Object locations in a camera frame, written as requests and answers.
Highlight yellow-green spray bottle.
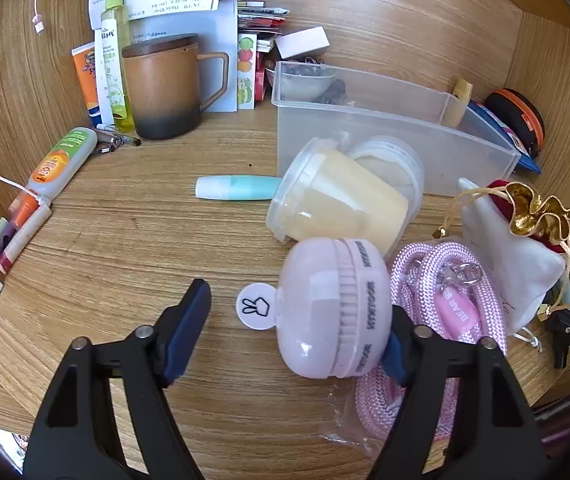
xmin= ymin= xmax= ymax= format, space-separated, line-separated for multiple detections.
xmin=101 ymin=0 xmax=136 ymax=134

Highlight fruit sticker sheet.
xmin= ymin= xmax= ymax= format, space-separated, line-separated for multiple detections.
xmin=237 ymin=32 xmax=257 ymax=110

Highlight pink round case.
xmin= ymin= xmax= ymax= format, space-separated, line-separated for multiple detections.
xmin=275 ymin=237 xmax=394 ymax=379

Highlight bowl of trinkets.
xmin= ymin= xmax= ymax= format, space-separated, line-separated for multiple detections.
xmin=264 ymin=59 xmax=348 ymax=106

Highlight stack of colourful cards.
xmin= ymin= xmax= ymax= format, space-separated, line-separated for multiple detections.
xmin=237 ymin=0 xmax=290 ymax=53

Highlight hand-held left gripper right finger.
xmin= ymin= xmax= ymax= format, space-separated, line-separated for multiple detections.
xmin=365 ymin=305 xmax=550 ymax=480

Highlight yellow plastic cup with lid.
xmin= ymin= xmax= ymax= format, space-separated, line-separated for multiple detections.
xmin=266 ymin=137 xmax=410 ymax=257

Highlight clear plastic storage box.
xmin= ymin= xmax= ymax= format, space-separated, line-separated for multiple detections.
xmin=271 ymin=61 xmax=522 ymax=197

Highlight teal tube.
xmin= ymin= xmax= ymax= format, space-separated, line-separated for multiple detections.
xmin=195 ymin=175 xmax=282 ymax=202

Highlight white round rabbit tag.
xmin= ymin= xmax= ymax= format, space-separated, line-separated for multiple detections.
xmin=236 ymin=282 xmax=280 ymax=331

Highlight brown mug with lid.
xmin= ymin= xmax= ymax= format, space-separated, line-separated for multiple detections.
xmin=121 ymin=33 xmax=230 ymax=141

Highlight nail clipper keys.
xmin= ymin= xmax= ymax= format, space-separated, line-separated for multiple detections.
xmin=92 ymin=127 xmax=142 ymax=157

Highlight wooden desktop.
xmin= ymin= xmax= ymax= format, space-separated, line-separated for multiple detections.
xmin=0 ymin=95 xmax=570 ymax=480

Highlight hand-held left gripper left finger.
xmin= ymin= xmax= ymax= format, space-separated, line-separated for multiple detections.
xmin=24 ymin=278 xmax=212 ymax=480

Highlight black case with orange zipper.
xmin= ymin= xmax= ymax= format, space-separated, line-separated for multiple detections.
xmin=485 ymin=88 xmax=546 ymax=159

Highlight blue fabric pouch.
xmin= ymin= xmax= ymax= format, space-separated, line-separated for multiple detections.
xmin=467 ymin=101 xmax=540 ymax=176

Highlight orange sunscreen tube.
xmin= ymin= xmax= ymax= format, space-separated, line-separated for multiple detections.
xmin=71 ymin=42 xmax=104 ymax=128

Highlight white cloth pouch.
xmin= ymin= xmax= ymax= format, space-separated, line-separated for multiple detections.
xmin=457 ymin=177 xmax=566 ymax=337

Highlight round clear plastic container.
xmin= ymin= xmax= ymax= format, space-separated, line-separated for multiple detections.
xmin=349 ymin=135 xmax=426 ymax=211

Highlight small white box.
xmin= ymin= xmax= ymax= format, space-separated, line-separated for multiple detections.
xmin=274 ymin=26 xmax=330 ymax=62

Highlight small yellow bottle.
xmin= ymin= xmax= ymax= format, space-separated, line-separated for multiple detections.
xmin=442 ymin=78 xmax=474 ymax=129

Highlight red pouch with gold trim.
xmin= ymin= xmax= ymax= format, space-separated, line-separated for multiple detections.
xmin=487 ymin=179 xmax=570 ymax=256

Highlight white bottle with orange label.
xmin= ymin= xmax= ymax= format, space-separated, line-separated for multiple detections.
xmin=27 ymin=127 xmax=98 ymax=202

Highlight white pink-capped highlighter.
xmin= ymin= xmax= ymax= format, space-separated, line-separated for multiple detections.
xmin=0 ymin=204 xmax=54 ymax=275

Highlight pink rope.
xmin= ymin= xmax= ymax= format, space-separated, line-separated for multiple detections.
xmin=330 ymin=241 xmax=508 ymax=445

